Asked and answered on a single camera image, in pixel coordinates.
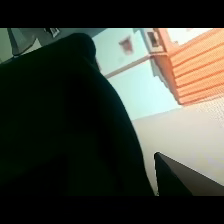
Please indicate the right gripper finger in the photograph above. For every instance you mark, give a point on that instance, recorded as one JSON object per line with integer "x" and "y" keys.
{"x": 186, "y": 180}

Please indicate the green T-shirt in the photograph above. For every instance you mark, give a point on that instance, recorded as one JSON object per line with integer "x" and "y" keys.
{"x": 60, "y": 126}

